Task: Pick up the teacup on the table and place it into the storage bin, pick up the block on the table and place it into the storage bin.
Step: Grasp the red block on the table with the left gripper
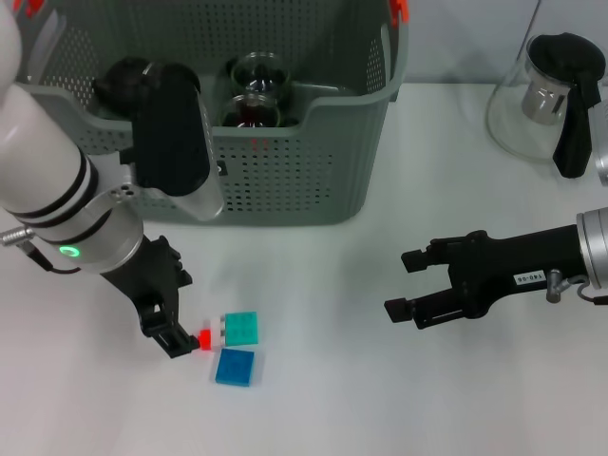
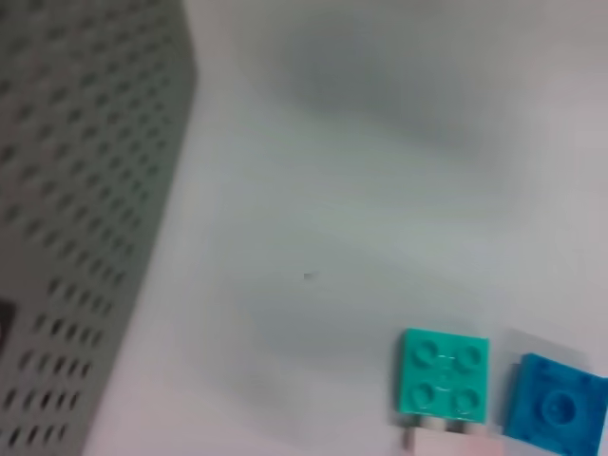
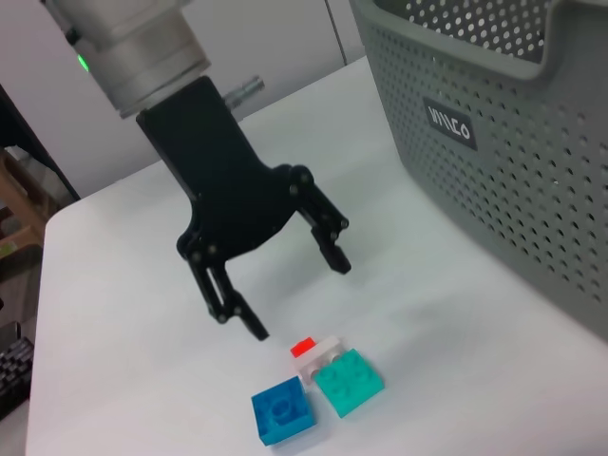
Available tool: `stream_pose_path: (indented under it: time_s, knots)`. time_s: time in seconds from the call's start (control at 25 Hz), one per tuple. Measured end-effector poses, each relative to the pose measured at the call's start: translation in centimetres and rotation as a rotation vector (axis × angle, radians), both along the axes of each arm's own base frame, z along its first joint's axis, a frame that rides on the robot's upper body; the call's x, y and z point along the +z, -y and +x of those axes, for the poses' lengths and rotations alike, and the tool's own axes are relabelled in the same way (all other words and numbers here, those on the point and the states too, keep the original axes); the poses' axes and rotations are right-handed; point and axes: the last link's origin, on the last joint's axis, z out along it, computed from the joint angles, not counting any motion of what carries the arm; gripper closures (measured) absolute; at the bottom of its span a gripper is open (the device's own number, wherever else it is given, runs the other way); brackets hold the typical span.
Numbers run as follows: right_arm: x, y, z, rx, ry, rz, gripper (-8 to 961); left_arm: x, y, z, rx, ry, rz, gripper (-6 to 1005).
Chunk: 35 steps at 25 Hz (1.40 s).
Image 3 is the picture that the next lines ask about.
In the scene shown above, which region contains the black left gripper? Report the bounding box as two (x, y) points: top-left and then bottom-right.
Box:
(136, 75), (352, 343)

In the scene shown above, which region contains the tiny red brick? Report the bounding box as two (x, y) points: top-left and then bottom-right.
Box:
(290, 336), (317, 357)

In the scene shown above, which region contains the small white brick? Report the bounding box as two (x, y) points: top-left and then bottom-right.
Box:
(296, 334), (346, 389)

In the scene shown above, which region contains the teal square brick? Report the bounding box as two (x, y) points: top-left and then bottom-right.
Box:
(313, 348), (387, 419)

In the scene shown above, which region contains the grey perforated storage bin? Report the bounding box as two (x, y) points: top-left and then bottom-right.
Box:
(350, 0), (608, 348)

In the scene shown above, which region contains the blue flat square plate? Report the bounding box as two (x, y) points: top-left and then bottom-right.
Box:
(250, 375), (319, 447)

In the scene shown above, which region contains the black vertical pillar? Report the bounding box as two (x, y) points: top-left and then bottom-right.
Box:
(0, 83), (82, 200)

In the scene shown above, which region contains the black keyboard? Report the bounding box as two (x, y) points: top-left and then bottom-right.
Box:
(0, 336), (35, 419)

